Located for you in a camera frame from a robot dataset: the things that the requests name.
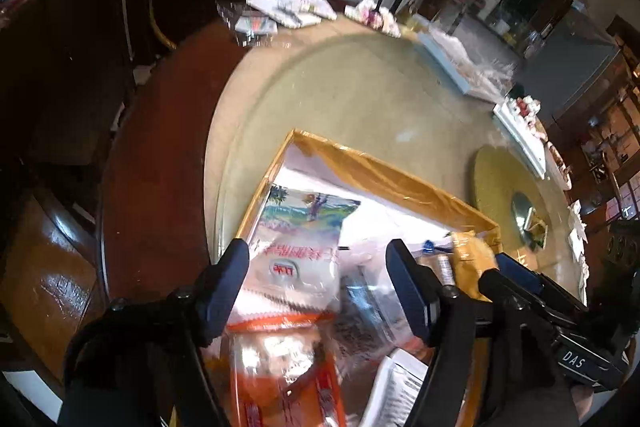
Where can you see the silver white-text snack packet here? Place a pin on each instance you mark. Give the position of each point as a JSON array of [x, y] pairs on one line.
[[395, 390]]

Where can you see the white food tray far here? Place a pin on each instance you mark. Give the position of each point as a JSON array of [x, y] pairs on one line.
[[486, 81]]

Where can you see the dark wooden side chair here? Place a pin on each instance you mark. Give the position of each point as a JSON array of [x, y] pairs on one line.
[[50, 285]]

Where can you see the golden lazy susan turntable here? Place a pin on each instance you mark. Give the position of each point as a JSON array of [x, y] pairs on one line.
[[532, 215]]

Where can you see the crumpled tissue with spoon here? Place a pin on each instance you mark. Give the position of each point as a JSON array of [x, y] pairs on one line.
[[374, 15]]

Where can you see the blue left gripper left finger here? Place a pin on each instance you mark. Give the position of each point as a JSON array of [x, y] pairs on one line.
[[217, 288]]

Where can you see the grey refrigerator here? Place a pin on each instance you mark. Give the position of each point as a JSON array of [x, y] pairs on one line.
[[572, 57]]

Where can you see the white landscape-print snack bag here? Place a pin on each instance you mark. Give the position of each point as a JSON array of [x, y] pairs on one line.
[[294, 272]]

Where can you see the bowl with food scraps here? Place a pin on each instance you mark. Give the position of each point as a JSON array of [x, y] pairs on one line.
[[557, 170]]

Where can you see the clear blue-edged cracker sleeve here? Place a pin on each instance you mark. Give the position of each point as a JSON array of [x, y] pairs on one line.
[[438, 257]]

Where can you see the yellow-taped white cardboard tray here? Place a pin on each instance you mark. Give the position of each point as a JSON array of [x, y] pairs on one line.
[[295, 156]]

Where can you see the yellow biscuit packet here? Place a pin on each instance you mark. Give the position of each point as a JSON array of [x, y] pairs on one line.
[[473, 254]]

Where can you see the orange soda cracker pack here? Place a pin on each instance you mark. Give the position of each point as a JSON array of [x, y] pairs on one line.
[[283, 372]]

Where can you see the clear plastic wrapper on table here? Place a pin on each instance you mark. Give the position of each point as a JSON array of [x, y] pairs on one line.
[[249, 27]]

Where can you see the white tumbler with straw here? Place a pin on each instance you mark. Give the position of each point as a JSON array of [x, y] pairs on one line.
[[489, 1]]

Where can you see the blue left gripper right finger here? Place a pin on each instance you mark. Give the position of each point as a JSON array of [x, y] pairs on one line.
[[519, 274]]

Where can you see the white flat box right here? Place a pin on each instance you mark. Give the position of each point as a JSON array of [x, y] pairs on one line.
[[532, 147]]

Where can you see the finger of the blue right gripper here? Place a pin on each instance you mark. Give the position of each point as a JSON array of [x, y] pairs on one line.
[[417, 289]]

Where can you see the white tissues right edge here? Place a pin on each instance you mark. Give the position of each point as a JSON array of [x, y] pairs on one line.
[[578, 241]]

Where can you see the white napkin pile left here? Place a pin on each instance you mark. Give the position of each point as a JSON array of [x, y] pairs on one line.
[[294, 14]]

